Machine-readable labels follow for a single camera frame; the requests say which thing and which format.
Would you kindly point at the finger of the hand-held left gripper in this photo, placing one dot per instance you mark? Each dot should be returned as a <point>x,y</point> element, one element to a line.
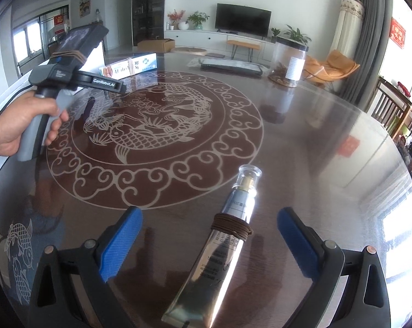
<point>57,60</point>

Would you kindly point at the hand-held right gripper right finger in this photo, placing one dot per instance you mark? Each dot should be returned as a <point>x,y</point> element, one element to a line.
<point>298,242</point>

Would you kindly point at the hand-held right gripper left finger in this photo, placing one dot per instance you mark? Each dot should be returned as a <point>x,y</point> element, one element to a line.
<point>120,242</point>

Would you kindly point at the metallic cosmetic tube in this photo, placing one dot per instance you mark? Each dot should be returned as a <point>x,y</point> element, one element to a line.
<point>212,273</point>

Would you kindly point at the dark patterned desktop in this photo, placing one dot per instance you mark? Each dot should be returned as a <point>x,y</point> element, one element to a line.
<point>311,150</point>

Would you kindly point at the person's left hand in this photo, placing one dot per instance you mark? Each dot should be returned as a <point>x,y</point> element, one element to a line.
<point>7,129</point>

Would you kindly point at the brown rubber band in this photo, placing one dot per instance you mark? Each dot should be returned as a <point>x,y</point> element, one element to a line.
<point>69,54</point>
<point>231,227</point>

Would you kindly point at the framed painting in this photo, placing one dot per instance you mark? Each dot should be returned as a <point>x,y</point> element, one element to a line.
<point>85,4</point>

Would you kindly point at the blue and white medicine box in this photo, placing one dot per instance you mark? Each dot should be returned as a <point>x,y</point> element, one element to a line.
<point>144,63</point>

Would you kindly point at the cardboard box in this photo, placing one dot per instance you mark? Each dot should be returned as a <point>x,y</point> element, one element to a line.
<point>156,45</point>

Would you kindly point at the dark display cabinet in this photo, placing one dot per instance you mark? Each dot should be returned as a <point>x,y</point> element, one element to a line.
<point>149,6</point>

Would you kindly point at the red flowers in vase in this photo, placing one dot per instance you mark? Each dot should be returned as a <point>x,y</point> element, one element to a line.
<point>175,16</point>

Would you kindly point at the white round vase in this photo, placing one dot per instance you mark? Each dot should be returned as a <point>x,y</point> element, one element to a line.
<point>183,25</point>

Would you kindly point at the round beige rug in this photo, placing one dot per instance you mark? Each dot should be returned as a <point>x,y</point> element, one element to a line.
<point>188,49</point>

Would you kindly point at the white TV cabinet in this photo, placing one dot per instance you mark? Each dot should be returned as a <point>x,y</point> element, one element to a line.
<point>199,37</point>

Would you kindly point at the green potted plant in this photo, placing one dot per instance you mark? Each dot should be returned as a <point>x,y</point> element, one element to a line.
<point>197,18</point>

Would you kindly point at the wooden dining chair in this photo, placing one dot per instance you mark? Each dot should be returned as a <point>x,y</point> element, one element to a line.
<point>387,106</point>

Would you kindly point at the clear plastic jar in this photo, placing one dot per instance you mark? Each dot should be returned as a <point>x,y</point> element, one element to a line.
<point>281,61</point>

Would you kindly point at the orange lounge chair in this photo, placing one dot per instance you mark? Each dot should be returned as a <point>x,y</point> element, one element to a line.
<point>335,63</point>

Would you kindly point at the wooden bench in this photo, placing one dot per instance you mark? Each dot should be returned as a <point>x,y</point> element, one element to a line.
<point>243,42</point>

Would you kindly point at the black television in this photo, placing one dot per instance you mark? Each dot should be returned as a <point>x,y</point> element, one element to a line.
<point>243,18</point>

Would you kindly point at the leafy potted plant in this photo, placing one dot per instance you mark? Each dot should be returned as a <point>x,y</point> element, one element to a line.
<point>296,34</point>

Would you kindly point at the small potted plant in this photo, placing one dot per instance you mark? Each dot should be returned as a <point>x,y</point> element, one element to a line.
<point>275,33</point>

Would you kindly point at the grey curtain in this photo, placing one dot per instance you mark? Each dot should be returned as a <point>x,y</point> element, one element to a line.
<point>373,41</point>

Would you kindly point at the covered standing air conditioner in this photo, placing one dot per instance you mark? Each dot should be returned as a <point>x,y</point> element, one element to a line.
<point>347,24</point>

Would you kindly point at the red wall decoration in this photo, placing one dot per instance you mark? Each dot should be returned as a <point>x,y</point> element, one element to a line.
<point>398,32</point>

